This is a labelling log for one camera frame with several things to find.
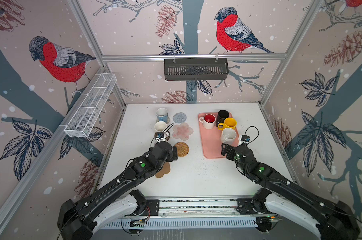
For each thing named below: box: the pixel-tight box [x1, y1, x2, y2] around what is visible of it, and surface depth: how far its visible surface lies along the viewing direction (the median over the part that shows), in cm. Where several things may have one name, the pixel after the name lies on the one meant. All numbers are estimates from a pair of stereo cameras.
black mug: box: [216, 109, 230, 127], surface depth 105 cm
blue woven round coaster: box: [172, 112, 187, 124], surface depth 113 cm
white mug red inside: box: [199, 113, 216, 130], surface depth 105 cm
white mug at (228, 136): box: [220, 127, 237, 145], surface depth 95 cm
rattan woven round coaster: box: [174, 141, 190, 157], surface depth 97 cm
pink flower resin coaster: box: [172, 122, 194, 141], surface depth 106 cm
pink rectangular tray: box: [198, 112, 239, 159], surface depth 100 cm
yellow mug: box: [218, 117, 237, 131], surface depth 101 cm
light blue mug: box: [156, 107, 169, 123], surface depth 104 cm
